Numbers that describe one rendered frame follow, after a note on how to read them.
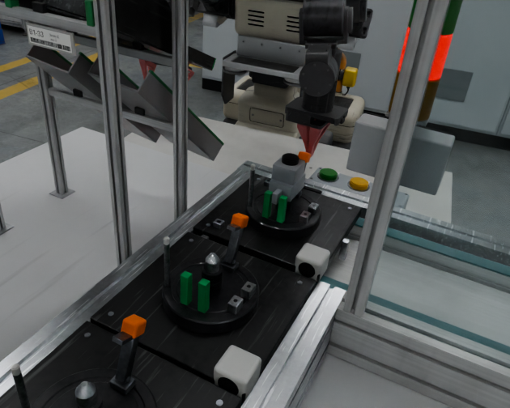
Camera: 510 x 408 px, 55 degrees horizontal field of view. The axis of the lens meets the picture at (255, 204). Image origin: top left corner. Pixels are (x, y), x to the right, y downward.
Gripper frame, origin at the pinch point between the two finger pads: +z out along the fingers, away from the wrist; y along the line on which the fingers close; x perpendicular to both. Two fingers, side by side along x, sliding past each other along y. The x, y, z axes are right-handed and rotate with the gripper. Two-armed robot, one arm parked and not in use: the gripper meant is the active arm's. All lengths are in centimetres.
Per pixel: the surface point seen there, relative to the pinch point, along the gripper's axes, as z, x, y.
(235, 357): 7.6, -44.8, 8.7
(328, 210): 9.4, -3.2, 6.3
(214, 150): 4.7, -1.4, -20.5
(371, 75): 66, 289, -53
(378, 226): -5.4, -26.6, 19.2
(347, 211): 9.4, -1.4, 9.6
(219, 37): 57, 274, -178
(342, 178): 10.2, 12.8, 4.2
